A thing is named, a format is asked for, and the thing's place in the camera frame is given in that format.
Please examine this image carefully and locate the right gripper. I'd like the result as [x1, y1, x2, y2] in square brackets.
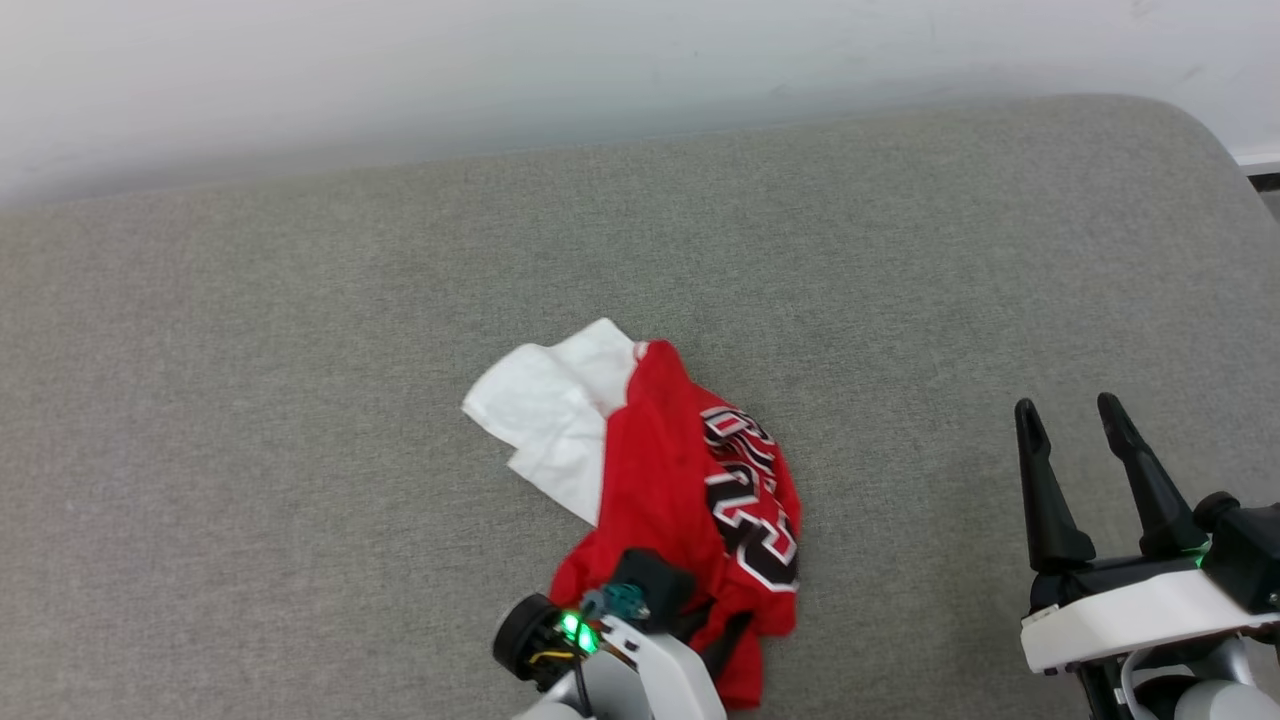
[1014, 392, 1280, 674]

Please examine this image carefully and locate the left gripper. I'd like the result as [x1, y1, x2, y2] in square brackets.
[598, 548, 754, 720]

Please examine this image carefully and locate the red and white jersey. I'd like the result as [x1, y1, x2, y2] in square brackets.
[461, 318, 804, 711]

